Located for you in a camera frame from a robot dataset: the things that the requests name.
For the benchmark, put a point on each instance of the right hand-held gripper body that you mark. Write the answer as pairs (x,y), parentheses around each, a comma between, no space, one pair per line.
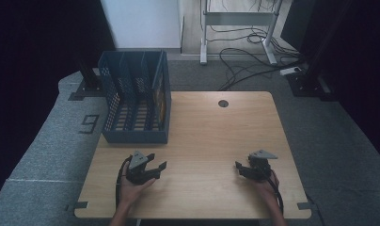
(260,171)

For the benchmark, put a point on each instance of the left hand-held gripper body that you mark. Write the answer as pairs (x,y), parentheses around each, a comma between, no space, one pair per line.
(136,172)

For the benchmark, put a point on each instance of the blue plastic file organizer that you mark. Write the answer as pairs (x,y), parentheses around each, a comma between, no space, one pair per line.
(134,135)

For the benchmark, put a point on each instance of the colourful children's picture book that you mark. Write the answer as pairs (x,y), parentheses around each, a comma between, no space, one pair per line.
(161,97)

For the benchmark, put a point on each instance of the person's left hand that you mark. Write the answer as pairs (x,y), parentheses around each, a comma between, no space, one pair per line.
(130,191)

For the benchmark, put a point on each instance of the person's right hand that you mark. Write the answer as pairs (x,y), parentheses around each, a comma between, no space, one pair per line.
(268,190)

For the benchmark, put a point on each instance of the black metal stand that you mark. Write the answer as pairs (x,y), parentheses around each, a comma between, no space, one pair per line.
(90,83)
(310,83)

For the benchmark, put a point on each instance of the white power strip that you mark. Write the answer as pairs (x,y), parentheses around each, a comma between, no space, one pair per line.
(290,71)

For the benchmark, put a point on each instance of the white panel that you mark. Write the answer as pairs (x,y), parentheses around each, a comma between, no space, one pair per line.
(144,25)

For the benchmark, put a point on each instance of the white metal desk frame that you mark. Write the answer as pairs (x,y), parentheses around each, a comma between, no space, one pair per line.
(238,18)

